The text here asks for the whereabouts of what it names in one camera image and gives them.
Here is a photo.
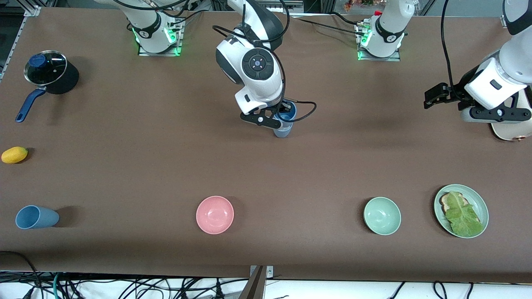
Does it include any blue plastic cup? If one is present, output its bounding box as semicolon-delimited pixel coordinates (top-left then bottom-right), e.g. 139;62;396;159
278;101;298;130
15;205;59;229

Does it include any blue cup holding white tissue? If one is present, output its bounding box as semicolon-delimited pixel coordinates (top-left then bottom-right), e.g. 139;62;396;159
273;123;293;139

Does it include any brown table cover sheet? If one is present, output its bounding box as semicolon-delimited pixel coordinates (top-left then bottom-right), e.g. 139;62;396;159
0;7;532;284

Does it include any cream white toaster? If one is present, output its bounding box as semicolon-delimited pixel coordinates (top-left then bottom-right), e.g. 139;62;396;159
490;89;532;142

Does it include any toasted bread slice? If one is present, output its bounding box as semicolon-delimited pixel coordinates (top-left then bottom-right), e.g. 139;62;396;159
440;192;483;227

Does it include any pale green plate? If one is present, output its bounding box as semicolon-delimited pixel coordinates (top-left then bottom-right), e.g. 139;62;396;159
433;184;489;239

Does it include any pink bowl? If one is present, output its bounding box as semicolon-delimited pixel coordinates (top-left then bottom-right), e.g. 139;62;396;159
196;196;234;235

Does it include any green lettuce leaf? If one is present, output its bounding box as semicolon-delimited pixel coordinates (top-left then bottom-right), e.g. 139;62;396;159
445;191;485;238

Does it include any pale green bowl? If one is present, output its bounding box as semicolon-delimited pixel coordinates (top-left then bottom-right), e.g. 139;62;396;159
363;196;402;236

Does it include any yellow lemon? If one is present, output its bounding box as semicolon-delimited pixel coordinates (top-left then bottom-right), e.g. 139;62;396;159
1;147;28;164

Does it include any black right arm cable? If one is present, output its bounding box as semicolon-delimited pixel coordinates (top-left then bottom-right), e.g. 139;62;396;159
212;26;317;122

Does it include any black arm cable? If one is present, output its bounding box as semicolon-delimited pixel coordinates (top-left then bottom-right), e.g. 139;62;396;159
441;0;460;90
212;26;317;122

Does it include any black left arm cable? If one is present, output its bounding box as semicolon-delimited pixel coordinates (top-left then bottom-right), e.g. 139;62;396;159
441;0;460;90

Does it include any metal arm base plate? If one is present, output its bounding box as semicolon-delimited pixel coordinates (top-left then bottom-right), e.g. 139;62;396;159
355;21;401;62
138;19;184;57

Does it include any black table cable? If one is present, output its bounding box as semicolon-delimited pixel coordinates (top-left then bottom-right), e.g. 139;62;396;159
296;18;363;37
330;12;362;26
174;10;204;32

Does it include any metal table clamp bracket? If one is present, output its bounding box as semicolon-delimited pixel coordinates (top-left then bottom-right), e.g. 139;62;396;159
238;265;274;299

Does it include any black pot blue handle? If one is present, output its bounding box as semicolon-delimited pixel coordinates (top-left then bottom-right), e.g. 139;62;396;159
15;58;79;123

